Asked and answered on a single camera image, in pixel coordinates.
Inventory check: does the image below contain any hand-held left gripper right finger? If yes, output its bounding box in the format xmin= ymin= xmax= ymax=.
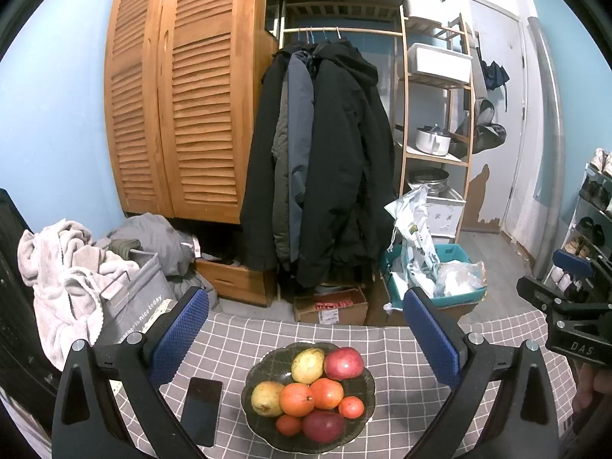
xmin=402 ymin=287 xmax=561 ymax=459

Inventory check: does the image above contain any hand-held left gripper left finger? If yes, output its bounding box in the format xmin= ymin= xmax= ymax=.
xmin=51 ymin=287 xmax=211 ymax=459

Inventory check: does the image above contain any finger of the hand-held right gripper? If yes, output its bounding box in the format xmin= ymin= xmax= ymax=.
xmin=517 ymin=276 xmax=570 ymax=316
xmin=553 ymin=249 xmax=598 ymax=279

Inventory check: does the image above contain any dark green glass bowl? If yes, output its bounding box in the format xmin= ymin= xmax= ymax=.
xmin=240 ymin=342 xmax=377 ymax=455

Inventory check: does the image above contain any pinkish red apple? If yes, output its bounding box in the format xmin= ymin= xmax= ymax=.
xmin=324 ymin=348 xmax=365 ymax=381

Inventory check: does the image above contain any yellow-green mango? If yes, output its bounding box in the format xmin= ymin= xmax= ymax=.
xmin=251 ymin=381 xmax=286 ymax=417

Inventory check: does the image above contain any small tangerine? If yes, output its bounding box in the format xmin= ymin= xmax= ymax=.
xmin=338 ymin=396 xmax=365 ymax=419
xmin=276 ymin=414 xmax=302 ymax=437

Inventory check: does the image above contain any large orange-red persimmon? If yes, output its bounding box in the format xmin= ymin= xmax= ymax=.
xmin=308 ymin=378 xmax=345 ymax=411

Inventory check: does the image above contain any yellow pear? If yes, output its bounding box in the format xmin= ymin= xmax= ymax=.
xmin=291 ymin=348 xmax=327 ymax=384

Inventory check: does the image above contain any orange with green stem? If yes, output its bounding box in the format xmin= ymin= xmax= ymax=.
xmin=280 ymin=382 xmax=316 ymax=417

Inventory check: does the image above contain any dark red apple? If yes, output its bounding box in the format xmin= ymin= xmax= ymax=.
xmin=301 ymin=410 xmax=347 ymax=443

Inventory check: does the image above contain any person's right hand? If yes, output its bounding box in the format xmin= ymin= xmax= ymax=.
xmin=574 ymin=361 xmax=612 ymax=414

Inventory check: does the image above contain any large cardboard box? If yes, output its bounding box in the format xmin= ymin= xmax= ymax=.
xmin=378 ymin=272 xmax=486 ymax=327

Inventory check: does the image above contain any metal shoe rack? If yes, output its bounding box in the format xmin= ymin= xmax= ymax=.
xmin=542 ymin=148 xmax=612 ymax=288

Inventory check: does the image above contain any grey lettered storage bag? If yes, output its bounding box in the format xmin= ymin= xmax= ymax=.
xmin=98 ymin=251 xmax=175 ymax=345

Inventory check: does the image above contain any clear plastic bag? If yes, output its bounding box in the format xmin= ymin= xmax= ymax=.
xmin=437 ymin=260 xmax=487 ymax=297

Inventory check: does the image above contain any grey checked tablecloth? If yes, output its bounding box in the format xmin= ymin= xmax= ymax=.
xmin=110 ymin=311 xmax=581 ymax=459

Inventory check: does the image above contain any collection of shoes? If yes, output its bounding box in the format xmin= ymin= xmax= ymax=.
xmin=550 ymin=149 xmax=612 ymax=292

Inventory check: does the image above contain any wooden drawer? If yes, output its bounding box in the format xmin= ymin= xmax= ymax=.
xmin=194 ymin=258 xmax=278 ymax=307

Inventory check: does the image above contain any black smartphone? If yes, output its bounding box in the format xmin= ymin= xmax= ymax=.
xmin=181 ymin=377 xmax=224 ymax=448

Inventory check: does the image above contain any teal box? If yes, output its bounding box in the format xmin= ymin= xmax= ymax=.
xmin=380 ymin=244 xmax=487 ymax=307

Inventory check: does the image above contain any white patterned plastic bag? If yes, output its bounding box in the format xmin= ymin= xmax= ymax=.
xmin=385 ymin=186 xmax=443 ymax=297

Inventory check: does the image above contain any cardboard box with red packets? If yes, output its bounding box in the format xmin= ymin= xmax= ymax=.
xmin=293 ymin=284 xmax=369 ymax=325

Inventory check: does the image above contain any silver pipe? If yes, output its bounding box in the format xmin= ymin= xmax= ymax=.
xmin=526 ymin=16 xmax=567 ymax=261

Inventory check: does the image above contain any white plastic basket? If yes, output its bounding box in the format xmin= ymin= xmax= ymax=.
xmin=425 ymin=189 xmax=467 ymax=240

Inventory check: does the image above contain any pile of clothes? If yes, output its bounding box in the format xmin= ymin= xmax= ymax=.
xmin=18 ymin=220 xmax=139 ymax=371

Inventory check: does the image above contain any grey door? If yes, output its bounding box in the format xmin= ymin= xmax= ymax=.
xmin=466 ymin=0 xmax=524 ymax=235

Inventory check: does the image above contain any metal pot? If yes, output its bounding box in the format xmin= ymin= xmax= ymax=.
xmin=409 ymin=168 xmax=450 ymax=197

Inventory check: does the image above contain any slim black coat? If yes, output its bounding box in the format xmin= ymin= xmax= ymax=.
xmin=239 ymin=48 xmax=292 ymax=271

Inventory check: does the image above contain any grey hanging bag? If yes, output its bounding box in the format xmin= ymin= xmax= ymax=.
xmin=454 ymin=98 xmax=508 ymax=158

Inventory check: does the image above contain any wooden shelf rack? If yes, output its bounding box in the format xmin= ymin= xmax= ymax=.
xmin=394 ymin=12 xmax=479 ymax=244

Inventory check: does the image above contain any large black hooded coat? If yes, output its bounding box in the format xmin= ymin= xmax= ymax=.
xmin=294 ymin=38 xmax=397 ymax=288

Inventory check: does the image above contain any olive green jacket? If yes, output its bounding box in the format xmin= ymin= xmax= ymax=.
xmin=272 ymin=86 xmax=292 ymax=264

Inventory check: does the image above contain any dark folded umbrella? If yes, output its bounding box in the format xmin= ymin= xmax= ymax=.
xmin=478 ymin=33 xmax=510 ymax=111

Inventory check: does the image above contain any wooden louvred wardrobe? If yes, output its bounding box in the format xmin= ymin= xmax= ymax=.
xmin=104 ymin=0 xmax=271 ymax=225

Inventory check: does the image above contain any grey-blue jacket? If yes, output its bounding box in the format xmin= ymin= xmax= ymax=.
xmin=286 ymin=50 xmax=316 ymax=211

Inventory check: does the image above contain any wide white storage box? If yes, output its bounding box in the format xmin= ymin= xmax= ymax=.
xmin=412 ymin=43 xmax=473 ymax=82

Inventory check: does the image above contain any small white storage box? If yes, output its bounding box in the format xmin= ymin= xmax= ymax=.
xmin=406 ymin=0 xmax=445 ymax=22

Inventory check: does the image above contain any wooden clothes rack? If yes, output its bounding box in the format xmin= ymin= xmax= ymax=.
xmin=268 ymin=0 xmax=407 ymax=51

